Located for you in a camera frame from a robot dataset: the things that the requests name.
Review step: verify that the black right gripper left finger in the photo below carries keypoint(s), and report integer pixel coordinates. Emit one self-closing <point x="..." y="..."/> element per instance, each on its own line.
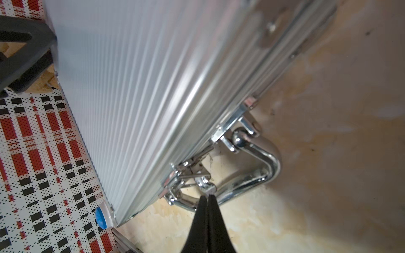
<point x="197" y="240"/>

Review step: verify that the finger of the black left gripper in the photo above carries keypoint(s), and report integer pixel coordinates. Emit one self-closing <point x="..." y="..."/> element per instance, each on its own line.
<point x="26" y="65"/>

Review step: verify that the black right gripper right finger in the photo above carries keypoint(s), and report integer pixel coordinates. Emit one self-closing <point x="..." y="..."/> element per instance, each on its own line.
<point x="218" y="237"/>

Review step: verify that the silver aluminium poker case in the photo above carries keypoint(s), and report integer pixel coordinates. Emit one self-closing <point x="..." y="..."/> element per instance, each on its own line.
<point x="161" y="92"/>

